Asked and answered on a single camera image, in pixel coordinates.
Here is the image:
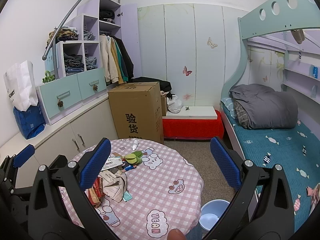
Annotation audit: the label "red snack wrapper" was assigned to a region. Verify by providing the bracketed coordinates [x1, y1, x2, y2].
[88, 177, 104, 208]

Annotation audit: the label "brown paper trash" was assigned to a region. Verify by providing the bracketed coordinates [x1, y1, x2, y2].
[99, 170, 127, 203]

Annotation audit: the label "white medicine box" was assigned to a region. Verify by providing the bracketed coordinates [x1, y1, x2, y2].
[101, 157, 123, 171]

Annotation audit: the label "small blue foil wrapper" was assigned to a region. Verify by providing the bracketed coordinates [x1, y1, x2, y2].
[122, 164, 137, 172]

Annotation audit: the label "green felt leaves toy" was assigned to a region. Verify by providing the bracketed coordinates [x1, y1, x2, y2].
[124, 151, 143, 165]

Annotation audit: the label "white eye drop bottle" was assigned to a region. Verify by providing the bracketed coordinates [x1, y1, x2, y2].
[132, 140, 139, 152]

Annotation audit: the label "light blue trash bin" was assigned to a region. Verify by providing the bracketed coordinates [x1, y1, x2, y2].
[199, 199, 229, 232]

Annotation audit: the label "person's right hand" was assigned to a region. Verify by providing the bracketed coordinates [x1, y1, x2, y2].
[167, 229, 187, 240]

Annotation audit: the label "blue shopping bag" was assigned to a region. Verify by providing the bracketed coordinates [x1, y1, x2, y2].
[13, 103, 46, 139]

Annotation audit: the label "mint drawer cabinet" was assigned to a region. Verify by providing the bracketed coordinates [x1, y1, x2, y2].
[36, 68, 107, 125]

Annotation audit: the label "teal candy-print bed mattress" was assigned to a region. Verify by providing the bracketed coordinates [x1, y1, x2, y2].
[221, 99, 319, 229]

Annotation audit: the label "beige low cupboard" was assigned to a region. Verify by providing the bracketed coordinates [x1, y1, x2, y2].
[1, 94, 118, 188]

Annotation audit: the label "person's jeans leg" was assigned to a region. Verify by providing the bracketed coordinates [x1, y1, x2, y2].
[186, 223, 202, 240]

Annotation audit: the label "pink checkered round tablecloth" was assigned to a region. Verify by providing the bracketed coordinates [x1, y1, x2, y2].
[58, 138, 205, 240]

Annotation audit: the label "grey folded duvet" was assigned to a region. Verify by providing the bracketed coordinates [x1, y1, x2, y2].
[230, 83, 298, 129]

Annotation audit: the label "lilac shelf unit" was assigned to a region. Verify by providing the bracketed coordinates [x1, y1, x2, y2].
[45, 0, 142, 86]

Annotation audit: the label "large cardboard box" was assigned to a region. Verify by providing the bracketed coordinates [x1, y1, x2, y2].
[108, 82, 164, 144]

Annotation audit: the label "red storage bench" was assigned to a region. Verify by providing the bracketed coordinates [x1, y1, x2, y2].
[163, 106, 225, 140]

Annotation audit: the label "hanging jackets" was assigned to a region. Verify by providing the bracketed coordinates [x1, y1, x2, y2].
[99, 34, 134, 85]

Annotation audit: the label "white plastic bag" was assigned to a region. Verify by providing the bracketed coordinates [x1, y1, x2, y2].
[167, 94, 183, 114]

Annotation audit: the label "black clothes pile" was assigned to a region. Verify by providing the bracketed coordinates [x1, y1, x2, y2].
[131, 76, 173, 98]

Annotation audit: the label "curved metal rail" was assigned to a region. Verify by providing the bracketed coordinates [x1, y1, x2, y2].
[41, 0, 103, 61]

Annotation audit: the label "pink butterfly wall sticker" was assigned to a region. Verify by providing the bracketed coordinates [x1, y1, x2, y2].
[182, 66, 193, 76]

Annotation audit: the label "mint bunk bed frame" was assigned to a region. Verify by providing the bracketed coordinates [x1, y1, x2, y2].
[220, 0, 320, 100]

